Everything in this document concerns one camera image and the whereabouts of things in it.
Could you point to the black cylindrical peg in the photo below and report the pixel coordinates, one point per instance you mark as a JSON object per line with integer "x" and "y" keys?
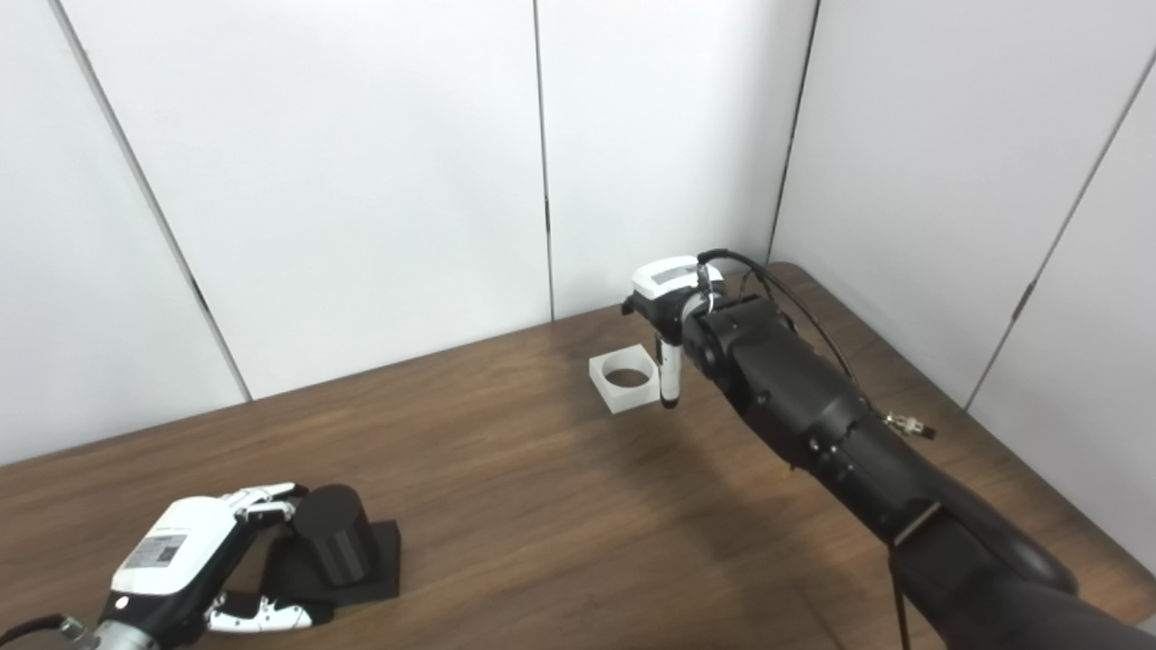
{"x": 339, "y": 537}

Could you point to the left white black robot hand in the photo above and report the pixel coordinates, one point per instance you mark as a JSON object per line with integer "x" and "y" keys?
{"x": 176, "y": 546}

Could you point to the white square piece with hole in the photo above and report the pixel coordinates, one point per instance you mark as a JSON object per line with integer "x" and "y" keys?
{"x": 629, "y": 398}

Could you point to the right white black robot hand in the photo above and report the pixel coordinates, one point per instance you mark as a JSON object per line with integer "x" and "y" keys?
{"x": 664, "y": 284}

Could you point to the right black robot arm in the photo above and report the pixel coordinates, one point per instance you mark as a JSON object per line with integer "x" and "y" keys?
{"x": 813, "y": 406}

